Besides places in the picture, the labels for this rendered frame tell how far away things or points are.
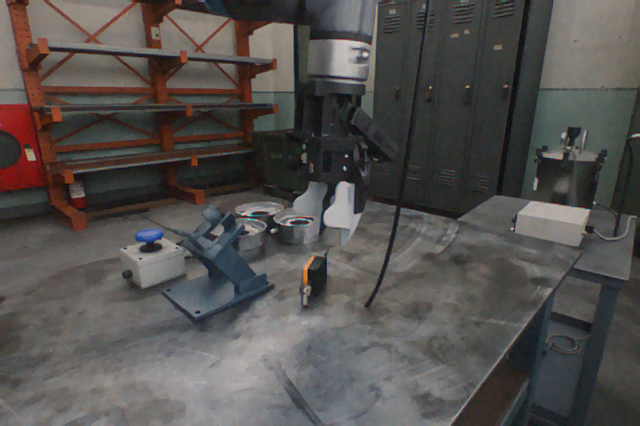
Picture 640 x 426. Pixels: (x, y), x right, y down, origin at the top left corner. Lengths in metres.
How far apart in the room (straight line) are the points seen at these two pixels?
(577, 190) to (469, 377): 1.03
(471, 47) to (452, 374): 3.11
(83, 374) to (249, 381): 0.17
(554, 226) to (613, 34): 2.63
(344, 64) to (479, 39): 2.97
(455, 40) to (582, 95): 1.05
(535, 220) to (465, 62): 2.36
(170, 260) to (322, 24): 0.40
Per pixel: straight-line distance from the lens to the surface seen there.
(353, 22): 0.47
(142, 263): 0.62
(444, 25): 3.55
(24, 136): 4.14
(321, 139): 0.44
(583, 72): 3.70
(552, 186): 1.40
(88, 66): 4.51
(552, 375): 1.53
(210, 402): 0.41
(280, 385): 0.42
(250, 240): 0.68
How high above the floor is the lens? 1.07
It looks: 17 degrees down
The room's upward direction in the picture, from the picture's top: straight up
